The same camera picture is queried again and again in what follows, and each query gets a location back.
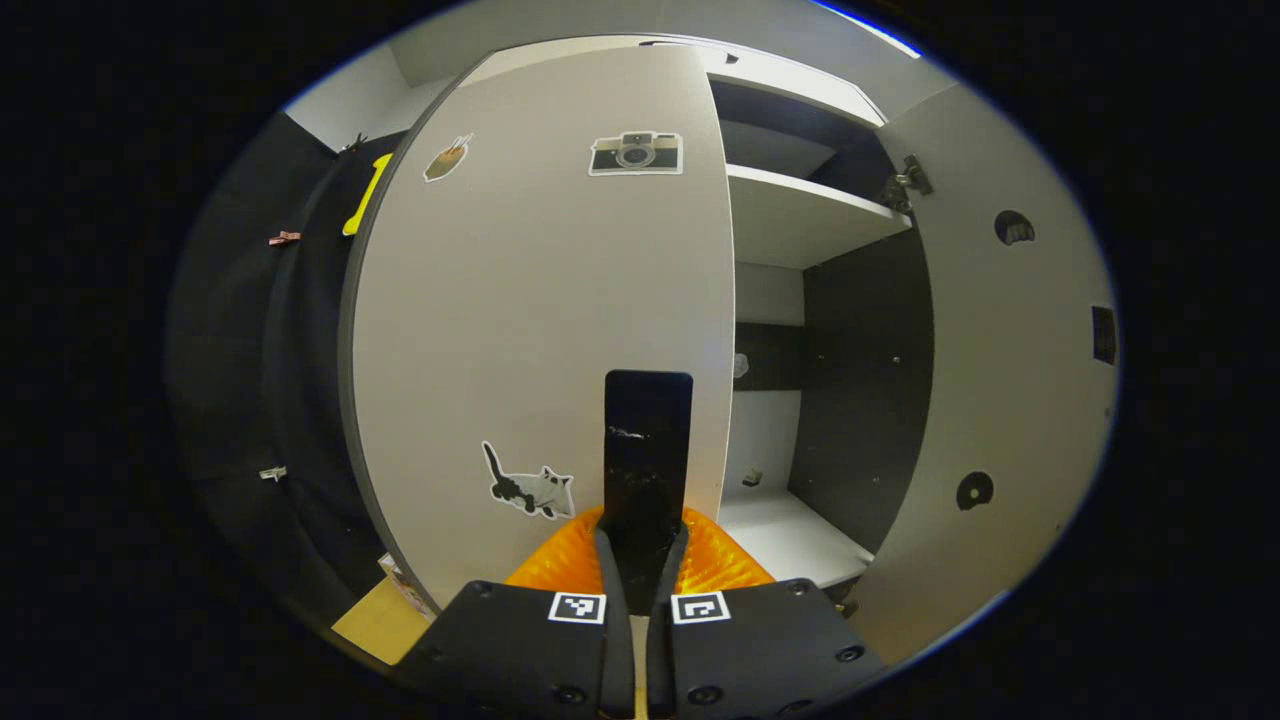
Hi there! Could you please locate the black door handle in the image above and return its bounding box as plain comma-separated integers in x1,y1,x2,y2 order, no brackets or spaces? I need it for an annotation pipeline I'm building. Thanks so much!
603,369,695,561

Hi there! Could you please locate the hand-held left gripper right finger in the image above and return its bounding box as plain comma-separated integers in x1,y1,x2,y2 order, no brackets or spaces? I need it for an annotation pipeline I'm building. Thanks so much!
645,505,891,719

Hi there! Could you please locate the black backdrop cloth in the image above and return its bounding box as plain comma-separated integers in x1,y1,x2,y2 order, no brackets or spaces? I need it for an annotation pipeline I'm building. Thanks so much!
165,113,411,626

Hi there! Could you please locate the metal door hinge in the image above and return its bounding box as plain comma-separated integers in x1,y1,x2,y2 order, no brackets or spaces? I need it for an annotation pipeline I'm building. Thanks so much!
880,154,934,214

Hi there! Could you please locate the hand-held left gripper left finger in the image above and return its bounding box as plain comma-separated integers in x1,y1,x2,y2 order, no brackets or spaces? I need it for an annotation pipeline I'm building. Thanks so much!
395,505,637,719

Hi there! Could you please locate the white cabinet shelf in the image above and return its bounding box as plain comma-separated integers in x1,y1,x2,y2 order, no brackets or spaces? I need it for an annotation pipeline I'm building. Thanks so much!
727,164,913,270
718,489,877,591

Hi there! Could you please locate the beige cabinet door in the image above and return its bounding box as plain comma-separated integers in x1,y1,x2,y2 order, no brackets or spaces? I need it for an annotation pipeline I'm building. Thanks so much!
850,85,1121,668
340,45,737,613

